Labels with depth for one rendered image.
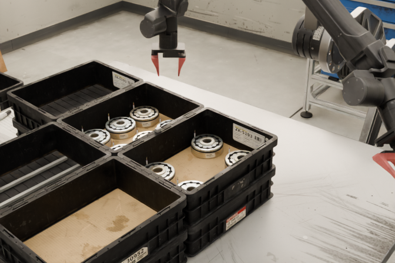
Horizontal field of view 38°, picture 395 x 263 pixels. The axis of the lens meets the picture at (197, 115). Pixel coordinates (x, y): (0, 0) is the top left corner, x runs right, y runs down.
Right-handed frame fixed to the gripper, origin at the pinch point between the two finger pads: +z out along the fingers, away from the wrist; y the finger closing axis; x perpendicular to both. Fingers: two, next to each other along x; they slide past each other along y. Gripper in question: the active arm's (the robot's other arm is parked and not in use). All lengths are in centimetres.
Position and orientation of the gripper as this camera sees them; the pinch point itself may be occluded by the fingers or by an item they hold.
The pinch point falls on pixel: (168, 73)
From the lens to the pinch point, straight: 181.2
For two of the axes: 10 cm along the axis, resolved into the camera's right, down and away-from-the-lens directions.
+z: -0.1, 8.9, 4.5
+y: 10.0, -0.1, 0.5
